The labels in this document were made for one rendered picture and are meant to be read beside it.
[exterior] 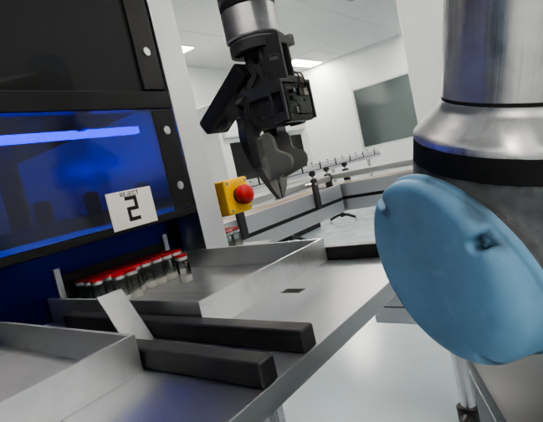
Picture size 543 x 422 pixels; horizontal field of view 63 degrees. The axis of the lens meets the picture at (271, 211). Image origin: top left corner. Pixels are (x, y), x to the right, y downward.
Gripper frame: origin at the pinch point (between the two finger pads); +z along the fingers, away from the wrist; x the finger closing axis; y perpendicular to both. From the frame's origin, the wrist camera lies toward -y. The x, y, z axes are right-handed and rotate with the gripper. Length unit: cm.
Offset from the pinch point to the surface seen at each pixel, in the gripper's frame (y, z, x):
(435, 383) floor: -31, 100, 121
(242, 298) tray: 2.8, 10.7, -14.3
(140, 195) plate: -23.0, -3.5, -5.7
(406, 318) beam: -22, 55, 84
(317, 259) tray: 2.8, 11.3, 2.7
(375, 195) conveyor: -23, 13, 82
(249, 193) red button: -19.6, 0.8, 17.3
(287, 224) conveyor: -34, 13, 47
